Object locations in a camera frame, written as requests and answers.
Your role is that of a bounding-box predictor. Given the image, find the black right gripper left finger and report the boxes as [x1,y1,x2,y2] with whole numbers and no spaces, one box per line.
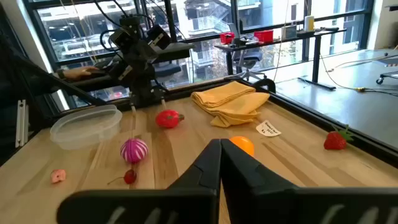
[57,138,223,224]

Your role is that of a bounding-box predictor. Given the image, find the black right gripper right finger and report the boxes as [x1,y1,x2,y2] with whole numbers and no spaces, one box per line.
[220,138,398,224]

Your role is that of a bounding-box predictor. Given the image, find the orange toy orange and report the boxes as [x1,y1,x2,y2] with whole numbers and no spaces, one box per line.
[229,136,255,157]

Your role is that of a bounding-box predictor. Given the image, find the red dragon fruit toy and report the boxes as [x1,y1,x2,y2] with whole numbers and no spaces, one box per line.
[155,109,185,129]

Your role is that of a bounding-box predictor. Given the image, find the dark red toy cherry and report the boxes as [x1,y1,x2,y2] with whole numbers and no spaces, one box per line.
[107,169,138,186]

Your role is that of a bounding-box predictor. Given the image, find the purple white striped toy onion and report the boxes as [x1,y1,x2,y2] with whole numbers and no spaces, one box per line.
[120,138,149,164]

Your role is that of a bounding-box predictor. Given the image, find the clear plastic tupperware container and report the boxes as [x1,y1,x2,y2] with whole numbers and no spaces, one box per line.
[49,105,123,151]

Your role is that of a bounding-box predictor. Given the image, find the red toy strawberry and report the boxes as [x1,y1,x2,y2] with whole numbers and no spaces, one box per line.
[323,124,354,151]

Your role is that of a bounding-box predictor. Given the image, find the small pink toy piece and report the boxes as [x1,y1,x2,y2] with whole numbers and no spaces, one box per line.
[50,169,67,184]

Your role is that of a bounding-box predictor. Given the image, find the white paper note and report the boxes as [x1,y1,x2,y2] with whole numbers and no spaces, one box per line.
[256,119,282,138]

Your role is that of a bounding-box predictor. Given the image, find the person's hand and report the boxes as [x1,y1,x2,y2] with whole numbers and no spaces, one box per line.
[62,65,100,81]

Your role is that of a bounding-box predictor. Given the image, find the yellow folded cloth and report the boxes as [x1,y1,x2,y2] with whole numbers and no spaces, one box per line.
[190,80,271,128]

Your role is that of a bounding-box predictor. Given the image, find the small red box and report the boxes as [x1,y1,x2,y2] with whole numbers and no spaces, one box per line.
[220,32,236,45]

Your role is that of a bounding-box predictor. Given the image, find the black office chair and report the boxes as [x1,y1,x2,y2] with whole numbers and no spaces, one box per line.
[231,21,268,82]

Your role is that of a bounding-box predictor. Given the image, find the large red box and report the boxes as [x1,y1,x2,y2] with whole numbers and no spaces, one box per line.
[253,29,274,44]

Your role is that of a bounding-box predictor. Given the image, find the silver aluminium extrusion piece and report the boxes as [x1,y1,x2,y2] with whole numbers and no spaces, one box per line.
[14,99,29,149]

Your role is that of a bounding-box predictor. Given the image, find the black standing desk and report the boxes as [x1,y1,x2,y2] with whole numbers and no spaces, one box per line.
[214,27,348,91]

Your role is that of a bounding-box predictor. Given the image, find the small grey device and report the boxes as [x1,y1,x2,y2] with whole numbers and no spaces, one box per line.
[281,25,298,40]

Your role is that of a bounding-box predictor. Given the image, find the white cylinder container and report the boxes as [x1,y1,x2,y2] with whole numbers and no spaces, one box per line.
[303,15,315,32]

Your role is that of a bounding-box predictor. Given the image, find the black wheeled cart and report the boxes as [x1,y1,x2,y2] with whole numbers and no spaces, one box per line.
[375,55,398,85]

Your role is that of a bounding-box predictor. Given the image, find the yellow floor cable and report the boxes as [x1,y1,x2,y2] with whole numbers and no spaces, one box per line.
[320,46,398,97]

